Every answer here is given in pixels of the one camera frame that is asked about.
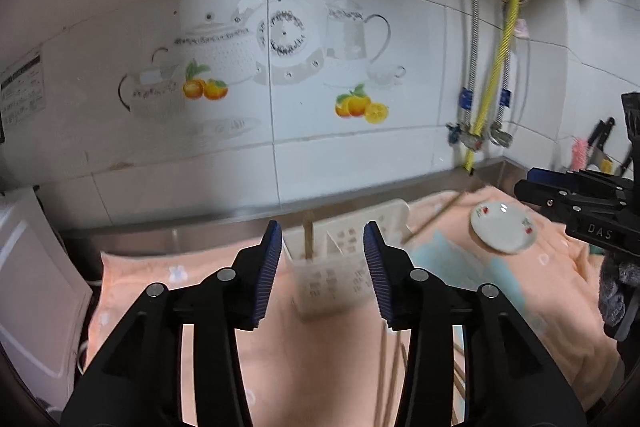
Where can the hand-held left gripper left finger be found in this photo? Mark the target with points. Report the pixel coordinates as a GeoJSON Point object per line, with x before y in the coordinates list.
{"type": "Point", "coordinates": [267, 272]}

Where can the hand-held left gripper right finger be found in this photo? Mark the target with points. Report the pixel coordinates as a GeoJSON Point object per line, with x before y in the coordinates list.
{"type": "Point", "coordinates": [377, 277]}

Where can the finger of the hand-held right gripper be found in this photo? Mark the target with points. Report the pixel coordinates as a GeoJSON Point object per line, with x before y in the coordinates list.
{"type": "Point", "coordinates": [547, 175]}
{"type": "Point", "coordinates": [545, 197]}

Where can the white plastic utensil holder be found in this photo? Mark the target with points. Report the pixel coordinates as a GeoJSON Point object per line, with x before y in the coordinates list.
{"type": "Point", "coordinates": [325, 287]}

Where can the wooden chopstick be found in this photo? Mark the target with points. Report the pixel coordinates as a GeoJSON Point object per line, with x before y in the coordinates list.
{"type": "Point", "coordinates": [435, 217]}
{"type": "Point", "coordinates": [382, 382]}
{"type": "Point", "coordinates": [308, 232]}
{"type": "Point", "coordinates": [459, 377]}

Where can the person's right hand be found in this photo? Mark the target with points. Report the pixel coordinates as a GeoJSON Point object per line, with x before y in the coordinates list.
{"type": "Point", "coordinates": [612, 297]}

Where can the small white floral plate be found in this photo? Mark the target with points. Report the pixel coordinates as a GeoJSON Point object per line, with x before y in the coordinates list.
{"type": "Point", "coordinates": [500, 227]}

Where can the metal pipe valve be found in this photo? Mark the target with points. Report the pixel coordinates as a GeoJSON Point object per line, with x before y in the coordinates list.
{"type": "Point", "coordinates": [467, 138]}
{"type": "Point", "coordinates": [500, 135]}

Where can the orange towel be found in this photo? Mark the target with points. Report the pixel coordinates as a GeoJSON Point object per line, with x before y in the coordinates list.
{"type": "Point", "coordinates": [310, 357]}

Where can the thin white tube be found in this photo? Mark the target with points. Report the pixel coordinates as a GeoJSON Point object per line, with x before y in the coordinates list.
{"type": "Point", "coordinates": [526, 77]}

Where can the pink paper tag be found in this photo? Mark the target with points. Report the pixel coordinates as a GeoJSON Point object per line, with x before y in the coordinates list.
{"type": "Point", "coordinates": [522, 28]}

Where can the white box appliance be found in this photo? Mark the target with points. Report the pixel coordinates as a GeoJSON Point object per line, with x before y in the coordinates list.
{"type": "Point", "coordinates": [35, 282]}

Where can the printed wall label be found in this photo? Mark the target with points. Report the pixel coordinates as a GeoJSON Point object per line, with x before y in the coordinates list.
{"type": "Point", "coordinates": [22, 92]}

